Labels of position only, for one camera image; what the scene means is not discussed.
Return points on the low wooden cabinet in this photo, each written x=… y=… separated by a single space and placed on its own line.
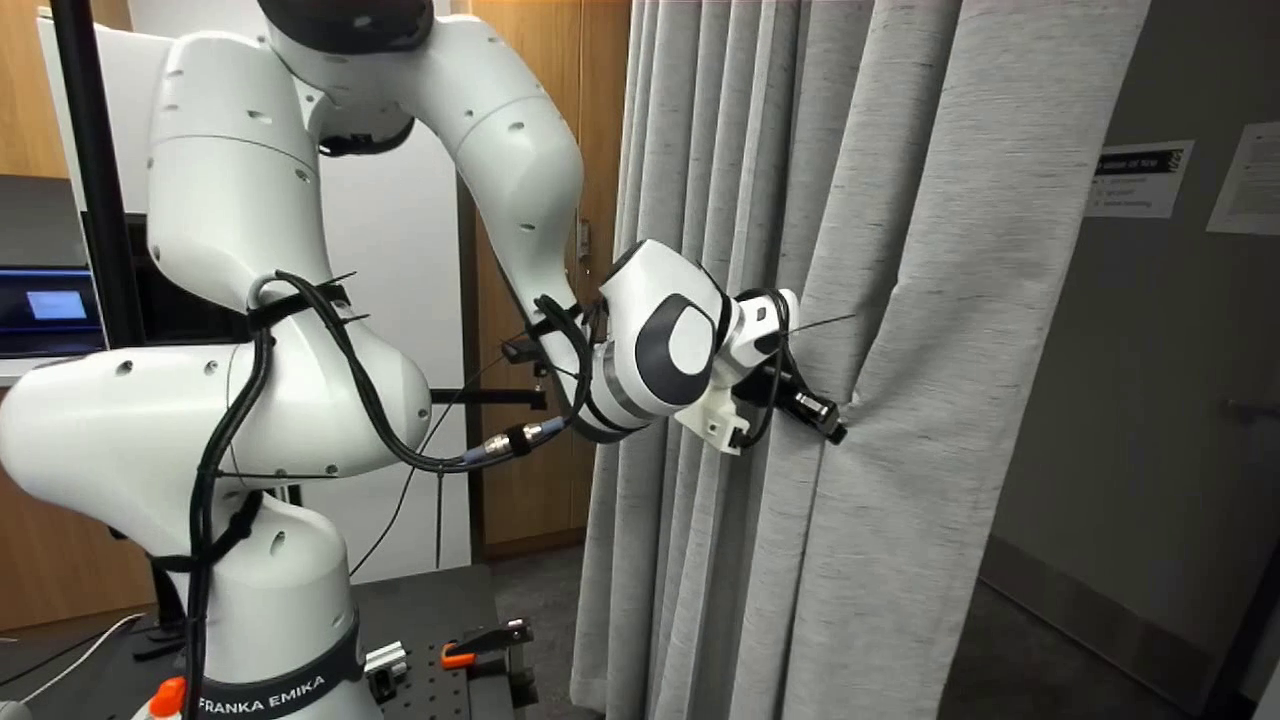
x=65 y=585

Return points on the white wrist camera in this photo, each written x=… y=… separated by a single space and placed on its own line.
x=761 y=320

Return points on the white partition board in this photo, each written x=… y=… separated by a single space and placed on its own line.
x=400 y=243

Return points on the silver metal block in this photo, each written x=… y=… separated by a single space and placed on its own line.
x=384 y=656

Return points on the wooden wall cabinet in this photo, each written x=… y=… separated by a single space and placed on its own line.
x=26 y=105

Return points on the black vertical pole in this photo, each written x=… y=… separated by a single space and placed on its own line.
x=74 y=133

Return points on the black and white label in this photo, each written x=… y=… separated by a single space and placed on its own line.
x=1140 y=182

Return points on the computer monitor screen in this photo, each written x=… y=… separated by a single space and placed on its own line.
x=54 y=307

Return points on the tall wooden cabinet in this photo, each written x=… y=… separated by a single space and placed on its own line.
x=523 y=506

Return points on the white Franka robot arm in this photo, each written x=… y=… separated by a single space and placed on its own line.
x=242 y=173

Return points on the white paper sign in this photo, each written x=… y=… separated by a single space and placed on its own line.
x=1251 y=182

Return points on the grey fabric curtain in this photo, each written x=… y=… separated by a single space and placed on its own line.
x=932 y=400

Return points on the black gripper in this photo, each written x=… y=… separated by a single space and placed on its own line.
x=768 y=384

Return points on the orange base button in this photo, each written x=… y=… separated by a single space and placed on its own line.
x=171 y=699

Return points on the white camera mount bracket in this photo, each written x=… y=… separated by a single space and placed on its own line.
x=709 y=425

